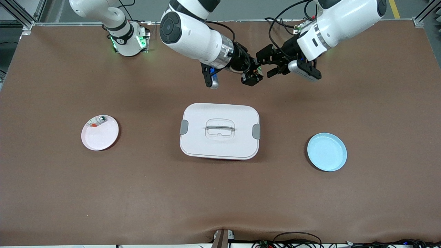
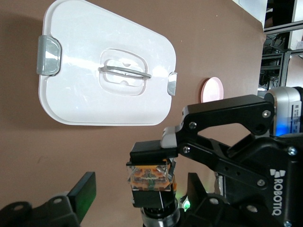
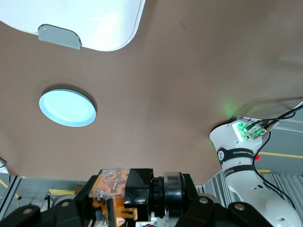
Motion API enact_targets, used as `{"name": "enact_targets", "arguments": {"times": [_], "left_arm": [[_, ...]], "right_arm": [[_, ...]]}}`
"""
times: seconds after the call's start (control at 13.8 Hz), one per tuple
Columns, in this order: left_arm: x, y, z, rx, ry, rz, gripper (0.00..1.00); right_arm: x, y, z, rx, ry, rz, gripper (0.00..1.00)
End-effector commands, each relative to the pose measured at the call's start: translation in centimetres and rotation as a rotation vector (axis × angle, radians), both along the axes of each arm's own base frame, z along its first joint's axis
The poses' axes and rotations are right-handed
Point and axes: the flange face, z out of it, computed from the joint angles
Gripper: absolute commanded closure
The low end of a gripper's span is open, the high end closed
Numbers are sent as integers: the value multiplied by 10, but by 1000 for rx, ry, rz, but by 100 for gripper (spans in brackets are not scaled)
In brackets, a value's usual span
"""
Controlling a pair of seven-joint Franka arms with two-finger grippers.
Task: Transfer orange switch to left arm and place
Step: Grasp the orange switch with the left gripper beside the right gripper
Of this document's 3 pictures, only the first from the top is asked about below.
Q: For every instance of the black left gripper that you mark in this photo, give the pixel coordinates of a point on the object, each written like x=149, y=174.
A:
x=288, y=48

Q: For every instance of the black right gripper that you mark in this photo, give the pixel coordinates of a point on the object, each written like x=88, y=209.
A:
x=240, y=59

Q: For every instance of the black and orange switch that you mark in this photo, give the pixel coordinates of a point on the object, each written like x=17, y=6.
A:
x=251, y=80

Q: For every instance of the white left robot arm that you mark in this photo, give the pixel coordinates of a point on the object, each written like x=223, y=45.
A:
x=344, y=20

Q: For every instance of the white lidded storage box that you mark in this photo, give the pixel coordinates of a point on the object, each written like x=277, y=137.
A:
x=220, y=146

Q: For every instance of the light blue round plate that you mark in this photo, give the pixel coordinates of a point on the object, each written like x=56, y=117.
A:
x=327, y=151

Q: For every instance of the brown table mat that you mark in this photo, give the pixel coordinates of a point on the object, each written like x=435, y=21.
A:
x=220, y=199

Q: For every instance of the small green orange item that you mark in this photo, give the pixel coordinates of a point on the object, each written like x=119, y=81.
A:
x=101, y=119

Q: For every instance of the pink round plate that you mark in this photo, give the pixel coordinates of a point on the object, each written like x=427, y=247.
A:
x=100, y=137

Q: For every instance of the aluminium frame profile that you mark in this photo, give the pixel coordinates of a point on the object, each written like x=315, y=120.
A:
x=425, y=15
x=20, y=13

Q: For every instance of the wooden post bracket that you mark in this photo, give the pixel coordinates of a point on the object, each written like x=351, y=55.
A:
x=222, y=239

